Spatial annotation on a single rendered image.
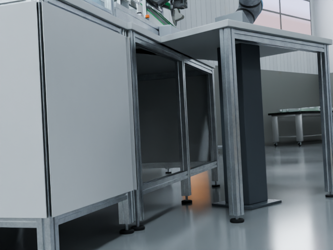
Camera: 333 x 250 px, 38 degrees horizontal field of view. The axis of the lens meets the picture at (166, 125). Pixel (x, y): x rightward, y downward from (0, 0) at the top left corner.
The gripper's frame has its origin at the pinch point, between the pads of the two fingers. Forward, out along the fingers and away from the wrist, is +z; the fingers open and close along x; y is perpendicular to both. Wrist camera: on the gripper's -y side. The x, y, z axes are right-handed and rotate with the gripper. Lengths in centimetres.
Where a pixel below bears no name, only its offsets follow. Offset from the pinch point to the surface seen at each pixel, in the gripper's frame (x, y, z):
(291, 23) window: 866, 6, -171
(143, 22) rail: -38.3, -3.5, 6.3
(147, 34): -56, 5, 17
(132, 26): -73, 5, 16
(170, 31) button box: -17.5, 3.0, 7.9
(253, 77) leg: -6, 43, 34
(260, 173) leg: -4, 44, 84
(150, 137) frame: 76, -47, 64
